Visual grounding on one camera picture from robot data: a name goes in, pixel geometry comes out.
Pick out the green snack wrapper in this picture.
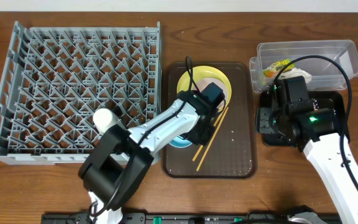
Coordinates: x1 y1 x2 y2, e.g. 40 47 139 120
263 59 291 78

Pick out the upper wooden chopstick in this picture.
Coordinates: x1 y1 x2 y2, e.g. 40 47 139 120
192 107 227 162

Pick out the clear plastic waste bin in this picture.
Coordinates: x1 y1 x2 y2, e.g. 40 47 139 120
249 39 358 94

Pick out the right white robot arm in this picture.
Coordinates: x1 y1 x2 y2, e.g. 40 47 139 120
256 92 358 223

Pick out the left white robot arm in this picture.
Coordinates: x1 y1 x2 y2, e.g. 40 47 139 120
78 88 224 223

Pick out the black waste tray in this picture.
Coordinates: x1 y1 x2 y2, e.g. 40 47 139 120
255 91 346 151

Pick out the yellow round plate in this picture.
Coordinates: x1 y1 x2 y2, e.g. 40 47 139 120
176 65 232 104

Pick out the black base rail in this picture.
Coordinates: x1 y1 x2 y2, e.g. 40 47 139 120
40 205 342 224

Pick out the pale green cup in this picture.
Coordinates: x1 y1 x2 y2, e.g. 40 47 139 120
93 108 119 135

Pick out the light blue bowl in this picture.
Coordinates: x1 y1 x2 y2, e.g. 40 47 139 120
169 136 192 148

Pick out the grey plastic dishwasher rack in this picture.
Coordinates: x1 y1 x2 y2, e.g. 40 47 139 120
0 22 163 165

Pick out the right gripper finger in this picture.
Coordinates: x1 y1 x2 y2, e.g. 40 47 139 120
256 123 274 134
257 107 273 122

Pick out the lower wooden chopstick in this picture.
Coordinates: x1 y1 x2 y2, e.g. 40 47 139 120
196 107 229 172

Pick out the wooden chopstick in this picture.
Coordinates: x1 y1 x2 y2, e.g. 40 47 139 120
192 107 227 162
196 107 229 172

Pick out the dark brown serving tray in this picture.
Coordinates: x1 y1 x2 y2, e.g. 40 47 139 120
161 62 257 179

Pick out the pink white bowl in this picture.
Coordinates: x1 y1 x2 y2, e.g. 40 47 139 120
196 78 228 111

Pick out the white tissue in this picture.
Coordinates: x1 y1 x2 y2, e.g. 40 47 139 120
279 68 312 83

